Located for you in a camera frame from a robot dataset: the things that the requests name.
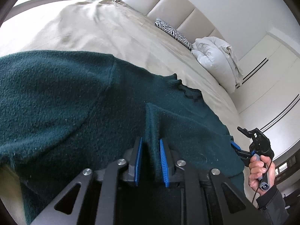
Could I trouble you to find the dark green knitted sweater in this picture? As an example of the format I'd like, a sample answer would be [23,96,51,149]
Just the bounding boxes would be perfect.
[1,50,244,223]

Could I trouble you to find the right hand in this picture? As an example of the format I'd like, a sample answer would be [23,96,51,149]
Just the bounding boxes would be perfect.
[248,155,275,196]

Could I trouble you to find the white wardrobe doors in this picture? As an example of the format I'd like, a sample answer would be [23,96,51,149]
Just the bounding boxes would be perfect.
[231,35,299,158]

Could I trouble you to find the dark grey right sleeve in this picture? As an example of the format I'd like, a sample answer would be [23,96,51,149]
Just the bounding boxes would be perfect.
[256,185,289,225]

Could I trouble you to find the white folded duvet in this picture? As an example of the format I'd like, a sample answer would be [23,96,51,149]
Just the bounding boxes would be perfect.
[192,37,243,94]

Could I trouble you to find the zebra print pillow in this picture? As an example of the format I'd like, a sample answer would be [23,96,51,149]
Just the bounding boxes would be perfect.
[154,18,193,51]

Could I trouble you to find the beige bed cover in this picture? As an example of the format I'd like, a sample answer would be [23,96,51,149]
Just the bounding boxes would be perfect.
[1,0,250,224]

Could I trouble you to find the cream padded headboard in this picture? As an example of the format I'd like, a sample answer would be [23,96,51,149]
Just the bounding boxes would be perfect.
[123,0,224,43]

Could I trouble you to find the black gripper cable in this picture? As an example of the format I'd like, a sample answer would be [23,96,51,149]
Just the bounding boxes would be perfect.
[250,159,274,207]

